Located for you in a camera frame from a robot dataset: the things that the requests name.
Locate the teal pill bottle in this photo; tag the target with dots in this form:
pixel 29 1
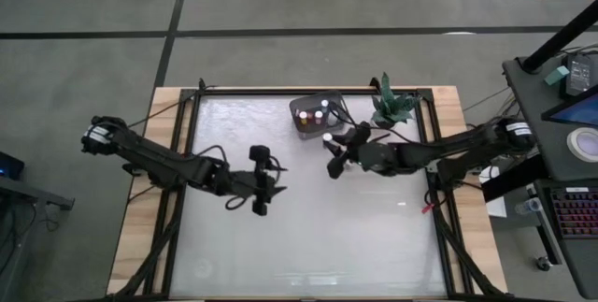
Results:
pixel 324 104

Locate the white tape roll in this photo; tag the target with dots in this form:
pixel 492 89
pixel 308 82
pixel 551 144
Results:
pixel 584 144

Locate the small orange pill bottle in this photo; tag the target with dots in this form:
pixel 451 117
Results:
pixel 327 137
pixel 303 115

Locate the clear plastic water bottle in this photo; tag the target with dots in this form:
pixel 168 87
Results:
pixel 528 206

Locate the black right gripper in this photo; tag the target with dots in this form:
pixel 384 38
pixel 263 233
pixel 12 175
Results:
pixel 355 152

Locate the green leafy plant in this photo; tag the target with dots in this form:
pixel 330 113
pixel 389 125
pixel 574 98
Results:
pixel 390 103

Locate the black backlit keyboard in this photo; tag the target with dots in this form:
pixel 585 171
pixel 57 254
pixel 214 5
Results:
pixel 577 211

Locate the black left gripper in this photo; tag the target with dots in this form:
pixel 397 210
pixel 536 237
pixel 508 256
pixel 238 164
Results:
pixel 259 182

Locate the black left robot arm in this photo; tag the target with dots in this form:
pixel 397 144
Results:
pixel 154 159

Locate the black stand pole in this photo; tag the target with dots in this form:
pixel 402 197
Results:
pixel 560 38

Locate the white plant pot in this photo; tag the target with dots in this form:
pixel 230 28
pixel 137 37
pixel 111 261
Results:
pixel 377 124

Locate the black device with blue light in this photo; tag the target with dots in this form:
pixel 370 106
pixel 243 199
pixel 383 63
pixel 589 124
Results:
pixel 11 166

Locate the grey plastic bin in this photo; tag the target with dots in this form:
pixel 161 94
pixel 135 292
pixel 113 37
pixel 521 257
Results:
pixel 308 101

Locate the black caster wheel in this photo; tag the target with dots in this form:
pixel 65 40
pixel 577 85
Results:
pixel 543 263

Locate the dark grey side desk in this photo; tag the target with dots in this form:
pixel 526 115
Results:
pixel 528 105

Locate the dark low desk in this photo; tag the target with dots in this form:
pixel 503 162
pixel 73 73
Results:
pixel 28 194

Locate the white paper sheet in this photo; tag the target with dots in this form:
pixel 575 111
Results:
pixel 496 206

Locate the blue-lit computer screen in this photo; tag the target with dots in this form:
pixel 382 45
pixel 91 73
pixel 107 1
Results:
pixel 579 112

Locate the wooden table board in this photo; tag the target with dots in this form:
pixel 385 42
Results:
pixel 446 105

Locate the small teal box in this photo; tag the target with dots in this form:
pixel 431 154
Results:
pixel 556 75

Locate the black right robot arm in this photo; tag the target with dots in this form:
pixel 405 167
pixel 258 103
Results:
pixel 420 152

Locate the black aluminium table frame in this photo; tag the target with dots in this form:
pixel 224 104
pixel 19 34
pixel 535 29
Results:
pixel 257 91

